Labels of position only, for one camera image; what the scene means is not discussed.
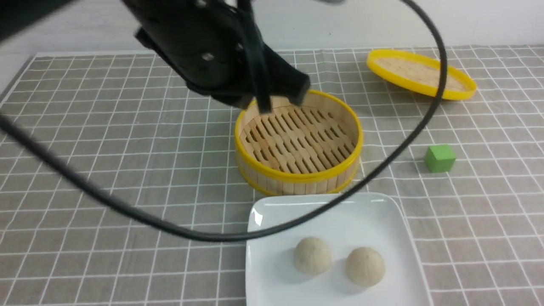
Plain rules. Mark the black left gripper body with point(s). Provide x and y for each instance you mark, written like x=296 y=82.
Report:
x=215 y=47

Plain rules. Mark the green cube block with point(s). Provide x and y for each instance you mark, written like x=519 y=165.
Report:
x=439 y=158

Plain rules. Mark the yellow rimmed bamboo steamer basket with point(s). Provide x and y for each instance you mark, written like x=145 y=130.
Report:
x=314 y=148

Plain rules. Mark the yellow rimmed steamer lid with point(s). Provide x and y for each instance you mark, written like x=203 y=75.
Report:
x=419 y=74

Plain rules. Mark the grey checked tablecloth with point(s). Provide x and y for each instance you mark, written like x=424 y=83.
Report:
x=129 y=124

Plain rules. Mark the white square plate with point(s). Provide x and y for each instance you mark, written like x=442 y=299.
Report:
x=364 y=220

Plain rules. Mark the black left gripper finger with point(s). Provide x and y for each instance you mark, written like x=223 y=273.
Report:
x=285 y=80
x=236 y=97

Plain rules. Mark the steamed bun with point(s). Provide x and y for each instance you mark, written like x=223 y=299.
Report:
x=365 y=267
x=312 y=256

